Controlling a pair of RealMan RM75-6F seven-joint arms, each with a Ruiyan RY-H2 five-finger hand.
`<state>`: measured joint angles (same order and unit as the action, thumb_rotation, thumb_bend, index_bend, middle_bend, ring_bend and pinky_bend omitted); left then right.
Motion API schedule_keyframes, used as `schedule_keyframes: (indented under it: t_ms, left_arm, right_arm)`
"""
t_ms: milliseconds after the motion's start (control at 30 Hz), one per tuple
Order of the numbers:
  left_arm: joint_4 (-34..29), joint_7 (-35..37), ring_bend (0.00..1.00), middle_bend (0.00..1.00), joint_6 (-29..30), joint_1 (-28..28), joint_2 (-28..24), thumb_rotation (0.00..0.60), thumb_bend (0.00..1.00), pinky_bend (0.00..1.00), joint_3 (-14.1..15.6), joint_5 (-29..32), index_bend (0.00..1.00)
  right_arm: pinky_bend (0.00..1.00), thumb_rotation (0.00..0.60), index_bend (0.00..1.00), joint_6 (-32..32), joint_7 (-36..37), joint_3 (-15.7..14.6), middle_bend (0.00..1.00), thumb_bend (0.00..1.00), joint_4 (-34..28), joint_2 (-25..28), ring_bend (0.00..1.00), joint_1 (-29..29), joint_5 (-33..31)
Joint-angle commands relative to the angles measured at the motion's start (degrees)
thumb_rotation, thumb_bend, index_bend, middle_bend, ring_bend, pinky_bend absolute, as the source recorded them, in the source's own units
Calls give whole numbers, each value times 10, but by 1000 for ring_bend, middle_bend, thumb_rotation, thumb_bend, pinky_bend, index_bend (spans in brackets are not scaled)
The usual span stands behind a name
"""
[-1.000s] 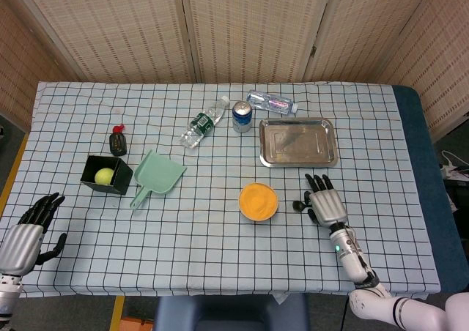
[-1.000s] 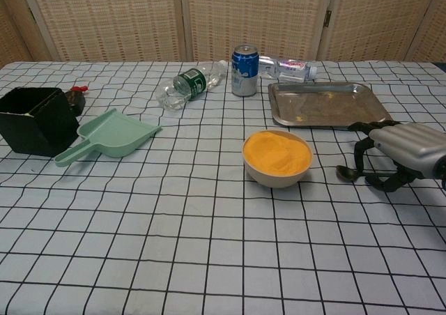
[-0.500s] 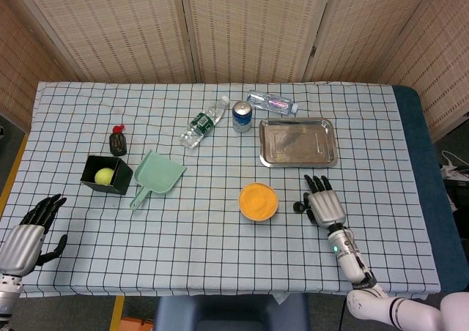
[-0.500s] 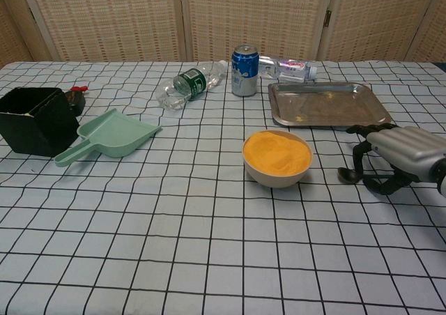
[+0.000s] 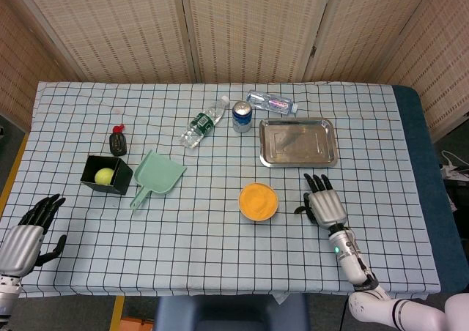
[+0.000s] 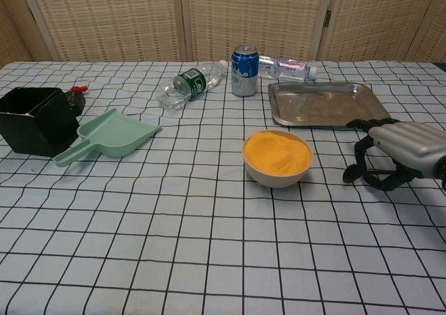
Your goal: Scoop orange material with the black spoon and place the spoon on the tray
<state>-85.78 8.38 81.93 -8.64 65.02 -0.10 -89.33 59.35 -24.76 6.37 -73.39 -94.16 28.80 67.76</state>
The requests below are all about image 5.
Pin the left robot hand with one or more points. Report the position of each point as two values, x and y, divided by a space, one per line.
18 247

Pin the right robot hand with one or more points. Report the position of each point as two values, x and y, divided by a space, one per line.
326 206

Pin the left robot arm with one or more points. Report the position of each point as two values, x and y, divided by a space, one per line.
7 294

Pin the white bowl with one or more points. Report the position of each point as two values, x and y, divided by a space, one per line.
258 220

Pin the metal tray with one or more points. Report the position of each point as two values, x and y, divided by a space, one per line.
297 142

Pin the yellow tennis ball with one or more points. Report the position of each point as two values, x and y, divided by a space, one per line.
104 176

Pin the clear bottle with pink label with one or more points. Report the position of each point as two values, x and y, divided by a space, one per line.
271 102

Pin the blue soda can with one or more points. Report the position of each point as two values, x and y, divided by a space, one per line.
242 122

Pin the black square box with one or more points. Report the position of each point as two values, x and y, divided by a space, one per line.
122 179

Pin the blue checked tablecloth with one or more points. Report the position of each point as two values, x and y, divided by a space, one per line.
205 257

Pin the orange box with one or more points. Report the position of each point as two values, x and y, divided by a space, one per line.
135 324

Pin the dark bottle with red cap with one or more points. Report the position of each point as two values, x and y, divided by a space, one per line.
118 144

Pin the clear bottle with green label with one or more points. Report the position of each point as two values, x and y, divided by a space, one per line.
201 124

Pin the brass screen hinge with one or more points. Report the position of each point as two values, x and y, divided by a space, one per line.
313 51

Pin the green plastic dustpan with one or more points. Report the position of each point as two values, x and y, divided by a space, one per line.
157 173

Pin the woven folding screen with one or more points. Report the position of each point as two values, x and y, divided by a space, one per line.
238 27

